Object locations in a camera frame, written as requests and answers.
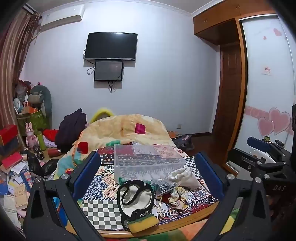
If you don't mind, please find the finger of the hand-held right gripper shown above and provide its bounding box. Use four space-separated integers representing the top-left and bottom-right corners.
247 137 288 163
228 148 289 178

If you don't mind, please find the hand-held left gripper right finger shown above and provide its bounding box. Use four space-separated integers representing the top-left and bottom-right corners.
192 152 274 241

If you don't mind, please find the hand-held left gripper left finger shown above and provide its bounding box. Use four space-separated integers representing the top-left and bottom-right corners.
22 151 109 241

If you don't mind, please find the white cloth glove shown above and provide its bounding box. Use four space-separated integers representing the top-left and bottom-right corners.
167 167 201 189

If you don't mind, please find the floral fabric scrunchie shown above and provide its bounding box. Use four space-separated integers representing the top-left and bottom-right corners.
168 186 189 208

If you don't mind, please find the clear plastic storage box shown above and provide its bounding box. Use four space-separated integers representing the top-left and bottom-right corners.
114 144 186 184

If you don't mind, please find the white underwear with black trim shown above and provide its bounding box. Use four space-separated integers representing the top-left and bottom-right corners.
117 179 155 230

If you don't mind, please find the patchwork patterned cloth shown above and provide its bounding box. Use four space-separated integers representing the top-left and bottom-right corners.
81 144 220 230

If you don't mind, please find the grey bag on floor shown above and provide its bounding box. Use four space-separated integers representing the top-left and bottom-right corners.
170 131 194 151

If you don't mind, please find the black clothes pile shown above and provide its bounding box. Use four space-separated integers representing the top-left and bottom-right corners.
55 108 88 153

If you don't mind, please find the yellow quilt with coloured patches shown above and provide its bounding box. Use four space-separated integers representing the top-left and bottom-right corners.
57 113 176 179

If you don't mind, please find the red cloth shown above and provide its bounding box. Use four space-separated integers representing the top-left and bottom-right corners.
49 129 60 142

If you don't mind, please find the clear bag with dark item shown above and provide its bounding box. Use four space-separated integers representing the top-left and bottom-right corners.
150 176 179 198

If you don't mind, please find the frosted sliding door with hearts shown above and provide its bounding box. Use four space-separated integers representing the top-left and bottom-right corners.
232 15 296 164

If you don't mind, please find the green bottle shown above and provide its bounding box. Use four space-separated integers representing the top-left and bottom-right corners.
36 131 47 151

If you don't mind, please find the black cylindrical flask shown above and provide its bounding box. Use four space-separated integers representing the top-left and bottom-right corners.
32 145 45 160

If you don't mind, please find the brown wooden door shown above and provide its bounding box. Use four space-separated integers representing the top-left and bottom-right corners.
211 44 242 138

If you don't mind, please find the black plastic bag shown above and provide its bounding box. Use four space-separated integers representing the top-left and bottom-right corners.
23 149 60 179

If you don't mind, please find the pink rabbit toy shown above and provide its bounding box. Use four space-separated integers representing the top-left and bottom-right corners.
25 122 39 149

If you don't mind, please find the green paper bag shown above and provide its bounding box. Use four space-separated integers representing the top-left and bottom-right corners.
16 110 50 138

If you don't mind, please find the yellow green sponge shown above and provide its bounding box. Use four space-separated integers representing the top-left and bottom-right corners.
128 214 159 233

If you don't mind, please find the red book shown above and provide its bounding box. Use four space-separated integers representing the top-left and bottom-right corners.
1 152 23 170

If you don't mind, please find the grey plush cushion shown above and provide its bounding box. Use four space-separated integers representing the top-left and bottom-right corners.
30 85 53 121

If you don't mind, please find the pile of papers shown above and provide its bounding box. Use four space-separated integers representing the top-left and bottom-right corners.
0 160 36 233

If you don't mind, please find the red box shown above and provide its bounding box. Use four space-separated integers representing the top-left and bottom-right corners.
0 125 19 147

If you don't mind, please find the brown striped curtain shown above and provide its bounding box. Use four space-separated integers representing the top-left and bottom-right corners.
0 9 43 139

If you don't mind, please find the white air conditioner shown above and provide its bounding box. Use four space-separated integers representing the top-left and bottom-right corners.
39 5 85 32

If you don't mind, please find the small black wall monitor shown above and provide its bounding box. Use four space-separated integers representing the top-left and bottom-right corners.
94 60 124 82

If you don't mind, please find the black wall television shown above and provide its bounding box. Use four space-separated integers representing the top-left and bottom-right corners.
84 32 138 61

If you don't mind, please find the wooden wardrobe frame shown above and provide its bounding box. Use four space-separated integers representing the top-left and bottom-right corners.
192 2 281 177

